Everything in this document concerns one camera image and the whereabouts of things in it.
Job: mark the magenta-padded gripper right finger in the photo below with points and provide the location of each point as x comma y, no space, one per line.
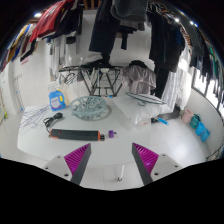
165,165

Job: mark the pink bucket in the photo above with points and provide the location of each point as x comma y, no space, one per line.
187,116

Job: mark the purple charger block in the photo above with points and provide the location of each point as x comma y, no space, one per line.
111,134

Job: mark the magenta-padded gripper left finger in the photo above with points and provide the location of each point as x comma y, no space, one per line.
58,166

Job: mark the white table leg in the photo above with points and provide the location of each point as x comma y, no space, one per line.
119,173

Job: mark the blue brush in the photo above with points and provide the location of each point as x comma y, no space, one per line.
163,121

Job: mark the black power strip orange ends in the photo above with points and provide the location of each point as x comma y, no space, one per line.
76,134

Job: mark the round pale-blue peg hanger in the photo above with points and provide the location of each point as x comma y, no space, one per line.
88,111

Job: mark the black folding drying rack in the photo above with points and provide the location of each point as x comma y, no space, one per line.
100,80

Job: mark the blue detergent bottle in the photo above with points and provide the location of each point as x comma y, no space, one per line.
57,101

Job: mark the teal clothes hanger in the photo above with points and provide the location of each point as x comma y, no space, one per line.
146,98

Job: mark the row of hanging clothes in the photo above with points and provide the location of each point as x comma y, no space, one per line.
103,30

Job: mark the grey garment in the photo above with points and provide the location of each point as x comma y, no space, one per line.
138,80

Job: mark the white pillow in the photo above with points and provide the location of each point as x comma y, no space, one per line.
136,111

